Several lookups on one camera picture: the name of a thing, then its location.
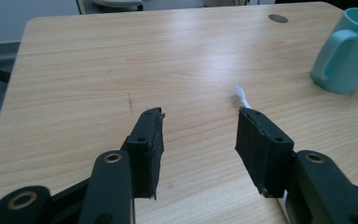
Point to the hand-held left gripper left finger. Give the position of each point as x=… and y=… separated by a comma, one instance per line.
x=144, y=155

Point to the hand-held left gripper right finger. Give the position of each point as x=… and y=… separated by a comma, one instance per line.
x=261, y=152

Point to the white toothbrush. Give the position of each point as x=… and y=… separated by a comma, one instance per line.
x=241, y=95

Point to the teal mug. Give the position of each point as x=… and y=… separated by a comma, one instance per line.
x=348, y=59

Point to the office chair base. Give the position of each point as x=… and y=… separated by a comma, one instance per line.
x=112, y=5

